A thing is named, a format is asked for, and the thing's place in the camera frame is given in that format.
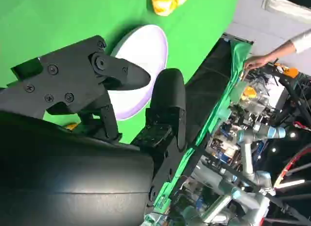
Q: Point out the lilac plate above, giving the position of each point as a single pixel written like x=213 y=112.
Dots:
x=145 y=53

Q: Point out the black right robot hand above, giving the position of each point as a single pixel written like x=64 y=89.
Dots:
x=73 y=177

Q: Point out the green table cloth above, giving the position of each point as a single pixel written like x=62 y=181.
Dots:
x=48 y=17

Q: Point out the orange and white bread roll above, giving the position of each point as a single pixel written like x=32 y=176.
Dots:
x=71 y=126
x=162 y=2

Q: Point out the person's hand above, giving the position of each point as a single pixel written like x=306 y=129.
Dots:
x=257 y=62

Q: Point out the orange workshop device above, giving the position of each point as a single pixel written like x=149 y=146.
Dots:
x=290 y=71

